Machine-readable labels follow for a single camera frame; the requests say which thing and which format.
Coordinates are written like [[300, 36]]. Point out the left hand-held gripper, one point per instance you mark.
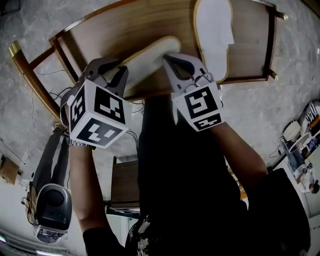
[[100, 120]]

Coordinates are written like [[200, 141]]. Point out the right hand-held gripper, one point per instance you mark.
[[200, 105]]

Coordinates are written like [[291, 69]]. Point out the white slipper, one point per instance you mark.
[[147, 60], [215, 32]]

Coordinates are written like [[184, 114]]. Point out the person's left forearm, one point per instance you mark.
[[87, 187]]

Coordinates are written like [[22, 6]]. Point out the person's right forearm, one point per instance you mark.
[[240, 155]]

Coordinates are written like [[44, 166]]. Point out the dark wooden cabinet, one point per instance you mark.
[[125, 185]]

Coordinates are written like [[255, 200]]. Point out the person's dark clothed body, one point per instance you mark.
[[187, 187]]

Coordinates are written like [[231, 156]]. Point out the pile of household items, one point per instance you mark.
[[300, 140]]

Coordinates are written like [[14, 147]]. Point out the cardboard box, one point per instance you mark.
[[8, 171]]

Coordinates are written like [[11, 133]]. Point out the wooden trolley with gold frame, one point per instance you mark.
[[112, 30]]

